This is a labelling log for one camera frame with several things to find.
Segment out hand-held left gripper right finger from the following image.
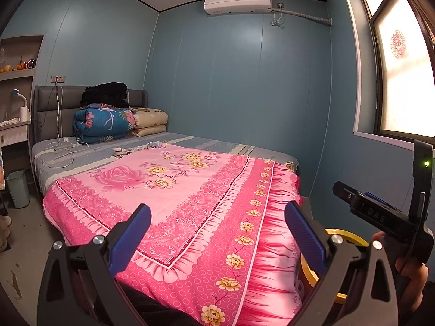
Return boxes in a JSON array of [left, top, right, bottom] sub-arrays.
[[284, 201, 398, 326]]

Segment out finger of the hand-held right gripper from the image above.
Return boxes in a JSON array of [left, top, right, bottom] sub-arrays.
[[363, 192, 392, 208], [332, 181, 417, 244]]

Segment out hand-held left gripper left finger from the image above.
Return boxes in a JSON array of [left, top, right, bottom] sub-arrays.
[[37, 204, 152, 326]]

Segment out yellow-rimmed waste bin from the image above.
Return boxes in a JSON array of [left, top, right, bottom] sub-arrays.
[[299, 228, 369, 303]]

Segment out person's right hand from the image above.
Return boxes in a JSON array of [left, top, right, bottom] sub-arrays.
[[372, 231, 429, 317]]

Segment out person's black clothing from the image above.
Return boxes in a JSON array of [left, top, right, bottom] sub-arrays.
[[92, 278, 204, 326]]

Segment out pink floral blanket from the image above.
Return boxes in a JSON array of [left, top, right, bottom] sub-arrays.
[[42, 144, 303, 326]]

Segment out window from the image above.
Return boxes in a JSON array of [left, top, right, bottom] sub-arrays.
[[340, 0, 435, 150]]

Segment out blue floral folded quilt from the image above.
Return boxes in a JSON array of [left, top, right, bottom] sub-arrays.
[[73, 107, 136, 143]]

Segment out pale green waste basket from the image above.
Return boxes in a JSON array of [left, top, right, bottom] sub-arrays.
[[6, 170, 31, 209]]

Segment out beige folded quilt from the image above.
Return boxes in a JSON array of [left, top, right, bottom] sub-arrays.
[[131, 108, 169, 138]]

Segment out light shoes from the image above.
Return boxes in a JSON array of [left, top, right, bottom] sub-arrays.
[[0, 215, 12, 252]]

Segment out red paper-cut window decoration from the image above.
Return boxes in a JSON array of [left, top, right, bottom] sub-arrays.
[[390, 30, 406, 61]]

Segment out black clothing pile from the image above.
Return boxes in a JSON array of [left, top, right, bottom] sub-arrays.
[[80, 82, 130, 107]]

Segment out bed with grey headboard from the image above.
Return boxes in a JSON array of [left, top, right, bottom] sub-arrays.
[[31, 85, 313, 326]]

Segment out white desk lamp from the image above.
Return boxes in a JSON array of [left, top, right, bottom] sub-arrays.
[[10, 89, 29, 122]]

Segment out wrapped air conditioner pipe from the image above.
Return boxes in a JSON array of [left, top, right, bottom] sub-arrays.
[[272, 8, 333, 27]]

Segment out white air conditioner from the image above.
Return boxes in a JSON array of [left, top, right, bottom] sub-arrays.
[[204, 0, 272, 16]]

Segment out white charging cable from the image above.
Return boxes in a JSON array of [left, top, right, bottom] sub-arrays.
[[46, 81, 91, 168]]

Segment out wall shelf and desk unit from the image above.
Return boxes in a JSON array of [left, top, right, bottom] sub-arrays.
[[0, 35, 46, 164]]

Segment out white air conditioner cable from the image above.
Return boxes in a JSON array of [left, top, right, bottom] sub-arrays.
[[270, 7, 284, 28]]

